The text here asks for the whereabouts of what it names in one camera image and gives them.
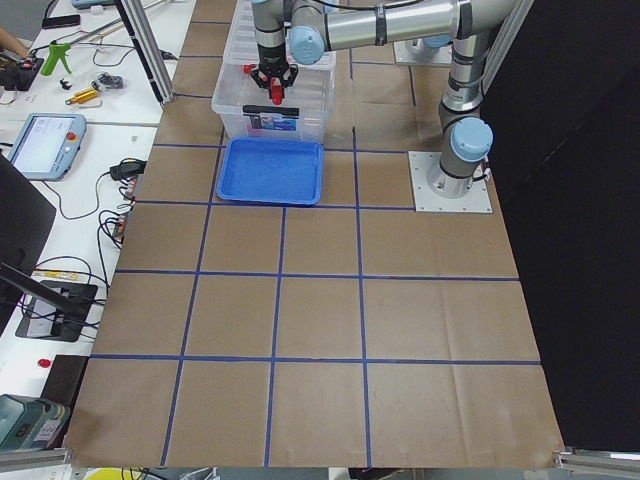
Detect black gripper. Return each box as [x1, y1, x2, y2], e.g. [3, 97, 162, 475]
[250, 62, 299, 91]

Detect clear plastic box lid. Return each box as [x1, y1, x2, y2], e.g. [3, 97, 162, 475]
[222, 0, 338, 71]

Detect clear plastic storage box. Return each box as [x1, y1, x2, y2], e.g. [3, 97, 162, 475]
[211, 63, 335, 143]

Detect blue plastic tray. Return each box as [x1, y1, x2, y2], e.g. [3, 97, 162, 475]
[217, 137, 324, 206]

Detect person hand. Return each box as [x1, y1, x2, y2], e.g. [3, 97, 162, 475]
[0, 28, 30, 58]

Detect black power adapter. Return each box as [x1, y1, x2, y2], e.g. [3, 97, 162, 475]
[109, 158, 147, 181]

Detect reacher grabber tool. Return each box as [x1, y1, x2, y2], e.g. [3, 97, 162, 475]
[39, 1, 165, 76]

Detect teach pendant tablet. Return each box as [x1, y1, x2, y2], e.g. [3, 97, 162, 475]
[8, 113, 87, 181]

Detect black box latch handle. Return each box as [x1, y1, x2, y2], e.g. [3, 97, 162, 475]
[242, 105, 300, 118]

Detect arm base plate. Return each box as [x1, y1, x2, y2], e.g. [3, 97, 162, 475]
[408, 151, 493, 214]
[393, 40, 452, 68]

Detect aluminium frame post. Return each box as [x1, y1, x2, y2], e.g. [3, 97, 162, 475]
[114, 0, 175, 106]

